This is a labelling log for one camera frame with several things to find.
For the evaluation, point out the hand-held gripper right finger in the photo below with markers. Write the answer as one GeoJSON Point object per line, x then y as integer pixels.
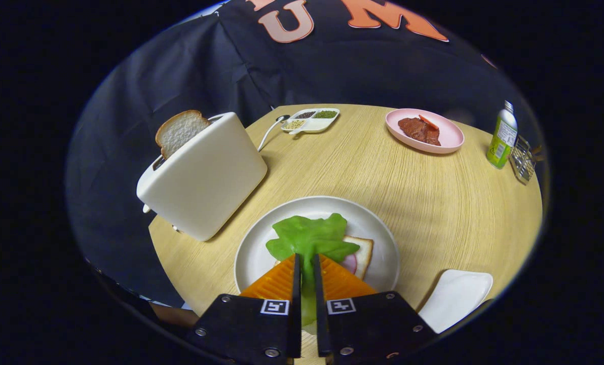
{"type": "Point", "coordinates": [373, 329]}

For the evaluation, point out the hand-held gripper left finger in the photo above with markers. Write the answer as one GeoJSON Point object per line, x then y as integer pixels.
{"type": "Point", "coordinates": [246, 329]}

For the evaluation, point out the green lettuce leaf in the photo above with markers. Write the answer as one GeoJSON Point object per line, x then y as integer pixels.
{"type": "Point", "coordinates": [307, 235]}

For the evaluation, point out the toasted bread slice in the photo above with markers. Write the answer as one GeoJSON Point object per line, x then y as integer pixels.
{"type": "Point", "coordinates": [178, 132]}

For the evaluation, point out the pink ham slice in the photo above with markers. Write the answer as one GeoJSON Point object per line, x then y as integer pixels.
{"type": "Point", "coordinates": [350, 263]}

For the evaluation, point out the white round plate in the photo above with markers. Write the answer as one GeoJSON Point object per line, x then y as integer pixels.
{"type": "Point", "coordinates": [261, 253]}

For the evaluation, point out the white bread slice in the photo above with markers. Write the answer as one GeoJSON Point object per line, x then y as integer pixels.
{"type": "Point", "coordinates": [365, 251]}

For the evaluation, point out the white rectangular dish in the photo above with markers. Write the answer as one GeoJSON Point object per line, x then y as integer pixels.
{"type": "Point", "coordinates": [454, 299]}

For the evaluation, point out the white toaster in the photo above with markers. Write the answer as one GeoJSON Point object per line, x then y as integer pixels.
{"type": "Point", "coordinates": [205, 177]}

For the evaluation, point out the brown meat slice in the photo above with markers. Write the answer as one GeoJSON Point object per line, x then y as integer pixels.
{"type": "Point", "coordinates": [417, 132]}

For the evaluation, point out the pink plate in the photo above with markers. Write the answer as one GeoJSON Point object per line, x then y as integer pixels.
{"type": "Point", "coordinates": [451, 137]}

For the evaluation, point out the white divided seed dish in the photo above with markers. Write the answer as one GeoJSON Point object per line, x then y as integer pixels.
{"type": "Point", "coordinates": [314, 125]}

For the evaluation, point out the red sausage piece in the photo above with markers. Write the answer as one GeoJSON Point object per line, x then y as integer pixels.
{"type": "Point", "coordinates": [428, 122]}

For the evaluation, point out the green labelled bottle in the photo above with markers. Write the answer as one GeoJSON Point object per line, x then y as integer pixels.
{"type": "Point", "coordinates": [499, 147]}

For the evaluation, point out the black backdrop cloth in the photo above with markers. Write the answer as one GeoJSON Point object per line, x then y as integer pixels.
{"type": "Point", "coordinates": [180, 66]}

